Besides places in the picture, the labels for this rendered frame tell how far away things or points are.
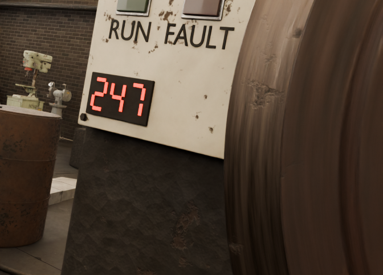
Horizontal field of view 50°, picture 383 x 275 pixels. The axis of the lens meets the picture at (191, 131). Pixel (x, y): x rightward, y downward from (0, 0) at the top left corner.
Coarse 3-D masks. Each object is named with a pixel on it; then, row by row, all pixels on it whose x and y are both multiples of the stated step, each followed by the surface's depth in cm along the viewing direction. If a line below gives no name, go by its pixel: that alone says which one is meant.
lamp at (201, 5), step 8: (192, 0) 38; (200, 0) 37; (208, 0) 37; (216, 0) 36; (184, 8) 38; (192, 8) 37; (200, 8) 37; (208, 8) 37; (216, 8) 36; (216, 16) 36
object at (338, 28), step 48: (336, 0) 17; (336, 48) 17; (288, 96) 18; (336, 96) 17; (288, 144) 18; (336, 144) 17; (288, 192) 18; (336, 192) 17; (288, 240) 18; (336, 240) 17
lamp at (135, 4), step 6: (120, 0) 42; (126, 0) 41; (132, 0) 41; (138, 0) 41; (144, 0) 40; (120, 6) 42; (126, 6) 41; (132, 6) 41; (138, 6) 40; (144, 6) 40; (138, 12) 41; (144, 12) 40
